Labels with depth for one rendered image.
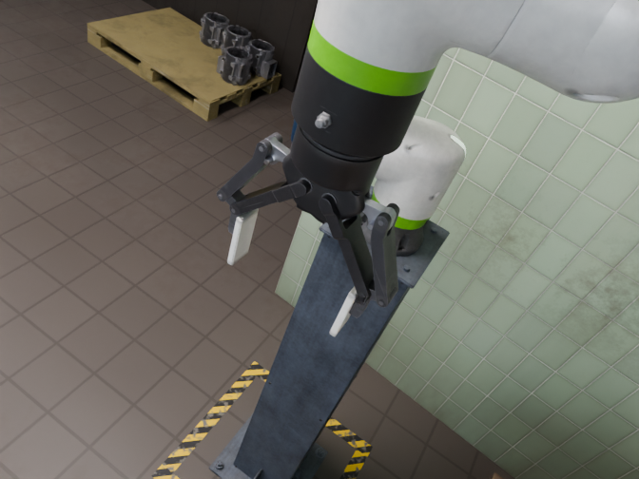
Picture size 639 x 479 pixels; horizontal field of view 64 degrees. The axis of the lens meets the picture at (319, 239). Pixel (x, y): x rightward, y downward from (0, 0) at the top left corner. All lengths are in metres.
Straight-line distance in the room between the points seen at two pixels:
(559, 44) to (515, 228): 1.40
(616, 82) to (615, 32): 0.03
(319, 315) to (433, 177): 0.44
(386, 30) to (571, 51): 0.10
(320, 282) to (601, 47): 0.87
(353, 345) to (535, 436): 1.18
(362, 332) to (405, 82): 0.85
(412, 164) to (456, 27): 0.60
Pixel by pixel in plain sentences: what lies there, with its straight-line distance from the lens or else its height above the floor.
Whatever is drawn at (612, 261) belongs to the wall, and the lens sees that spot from 1.70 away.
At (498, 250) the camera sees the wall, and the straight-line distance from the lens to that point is 1.76.
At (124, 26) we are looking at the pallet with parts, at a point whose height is 0.14.
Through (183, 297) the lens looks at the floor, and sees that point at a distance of 2.37.
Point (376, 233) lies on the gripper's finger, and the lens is 0.43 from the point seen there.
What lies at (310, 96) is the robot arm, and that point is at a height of 1.69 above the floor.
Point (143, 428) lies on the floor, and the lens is 2.05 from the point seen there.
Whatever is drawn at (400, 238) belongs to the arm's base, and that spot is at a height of 1.24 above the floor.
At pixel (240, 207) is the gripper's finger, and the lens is 0.51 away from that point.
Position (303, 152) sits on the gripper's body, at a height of 1.64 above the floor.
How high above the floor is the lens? 1.86
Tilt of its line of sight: 42 degrees down
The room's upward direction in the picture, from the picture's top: 21 degrees clockwise
